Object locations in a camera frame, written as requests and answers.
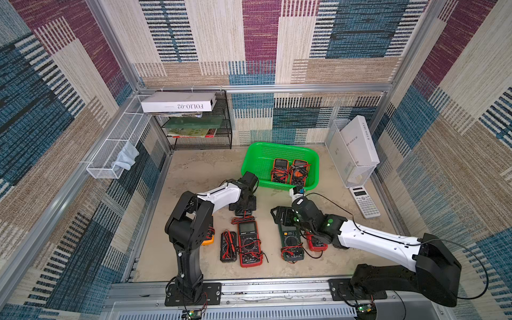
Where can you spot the small red multimeter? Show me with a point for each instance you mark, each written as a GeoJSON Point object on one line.
{"type": "Point", "coordinates": [315, 244]}

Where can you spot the orange multimeter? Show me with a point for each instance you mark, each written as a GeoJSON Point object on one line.
{"type": "Point", "coordinates": [299, 172]}
{"type": "Point", "coordinates": [280, 171]}

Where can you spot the large red multimeter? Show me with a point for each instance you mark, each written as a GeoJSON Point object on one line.
{"type": "Point", "coordinates": [250, 253]}

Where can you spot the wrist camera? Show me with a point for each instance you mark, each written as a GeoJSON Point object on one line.
{"type": "Point", "coordinates": [251, 181]}
{"type": "Point", "coordinates": [302, 204]}

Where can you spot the green book on shelf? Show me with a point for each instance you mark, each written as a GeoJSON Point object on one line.
{"type": "Point", "coordinates": [179, 127]}

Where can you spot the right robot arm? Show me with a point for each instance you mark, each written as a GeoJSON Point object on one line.
{"type": "Point", "coordinates": [420, 265]}

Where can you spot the black wire shelf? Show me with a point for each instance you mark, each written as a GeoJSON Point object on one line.
{"type": "Point", "coordinates": [223, 138]}

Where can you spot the green plastic basket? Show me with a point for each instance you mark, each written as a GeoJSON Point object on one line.
{"type": "Point", "coordinates": [260, 157]}

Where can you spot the light blue cloth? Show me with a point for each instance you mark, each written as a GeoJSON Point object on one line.
{"type": "Point", "coordinates": [126, 157]}

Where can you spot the white wire wall basket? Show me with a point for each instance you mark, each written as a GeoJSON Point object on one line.
{"type": "Point", "coordinates": [129, 127]}

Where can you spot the yellow multimeter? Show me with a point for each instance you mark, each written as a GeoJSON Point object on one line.
{"type": "Point", "coordinates": [210, 237]}

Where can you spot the white folio box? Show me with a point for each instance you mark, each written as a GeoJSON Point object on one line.
{"type": "Point", "coordinates": [170, 102]}

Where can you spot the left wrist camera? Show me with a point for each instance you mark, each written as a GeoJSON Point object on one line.
{"type": "Point", "coordinates": [251, 181]}

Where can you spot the clear file holder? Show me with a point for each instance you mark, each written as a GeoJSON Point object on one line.
{"type": "Point", "coordinates": [351, 174]}

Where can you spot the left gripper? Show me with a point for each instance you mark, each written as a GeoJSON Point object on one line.
{"type": "Point", "coordinates": [252, 202]}

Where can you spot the white calculator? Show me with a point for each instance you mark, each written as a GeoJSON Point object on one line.
{"type": "Point", "coordinates": [364, 202]}

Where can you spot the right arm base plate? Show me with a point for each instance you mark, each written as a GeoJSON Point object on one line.
{"type": "Point", "coordinates": [341, 290]}

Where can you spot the white box in holder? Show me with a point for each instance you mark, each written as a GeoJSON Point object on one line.
{"type": "Point", "coordinates": [358, 140]}

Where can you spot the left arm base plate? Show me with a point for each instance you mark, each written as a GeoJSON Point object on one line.
{"type": "Point", "coordinates": [206, 294]}

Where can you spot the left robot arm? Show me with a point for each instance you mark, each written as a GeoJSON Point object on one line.
{"type": "Point", "coordinates": [189, 223]}

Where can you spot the black multimeter with leads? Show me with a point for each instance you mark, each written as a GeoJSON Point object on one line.
{"type": "Point", "coordinates": [228, 247]}

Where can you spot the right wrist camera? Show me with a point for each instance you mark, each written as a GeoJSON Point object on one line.
{"type": "Point", "coordinates": [302, 204]}

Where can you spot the large dark green multimeter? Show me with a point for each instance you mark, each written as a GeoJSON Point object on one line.
{"type": "Point", "coordinates": [244, 213]}

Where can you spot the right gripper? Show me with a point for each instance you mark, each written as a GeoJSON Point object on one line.
{"type": "Point", "coordinates": [282, 216]}

